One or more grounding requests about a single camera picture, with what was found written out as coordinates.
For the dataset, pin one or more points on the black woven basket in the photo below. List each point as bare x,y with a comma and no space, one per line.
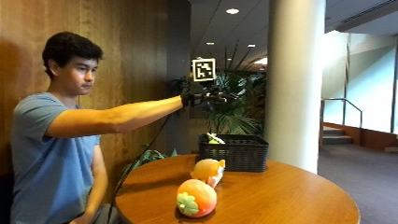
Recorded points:
234,154

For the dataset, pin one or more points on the white round column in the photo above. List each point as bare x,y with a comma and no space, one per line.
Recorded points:
294,84

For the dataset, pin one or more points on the stair steps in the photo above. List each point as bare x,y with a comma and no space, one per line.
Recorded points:
336,135

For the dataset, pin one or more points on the the person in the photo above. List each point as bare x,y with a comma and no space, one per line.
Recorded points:
49,161

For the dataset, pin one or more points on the orange peach soft toy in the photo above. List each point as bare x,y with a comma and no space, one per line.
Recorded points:
199,197

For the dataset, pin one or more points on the metal stair handrail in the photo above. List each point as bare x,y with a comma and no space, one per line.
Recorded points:
346,105

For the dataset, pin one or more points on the small green leafy plant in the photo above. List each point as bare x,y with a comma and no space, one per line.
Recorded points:
147,158

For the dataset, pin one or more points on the round ceiling light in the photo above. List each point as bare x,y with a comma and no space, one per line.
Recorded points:
211,43
232,11
250,45

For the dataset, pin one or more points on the orange fish soft toy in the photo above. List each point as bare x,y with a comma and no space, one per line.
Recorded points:
207,171

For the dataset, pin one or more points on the green and white soft toy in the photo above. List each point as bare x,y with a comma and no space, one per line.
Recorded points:
214,139

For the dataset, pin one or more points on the large green potted plant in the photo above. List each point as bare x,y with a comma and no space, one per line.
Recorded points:
234,102

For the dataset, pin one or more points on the white marker cube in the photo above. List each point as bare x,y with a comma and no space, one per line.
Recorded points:
204,69

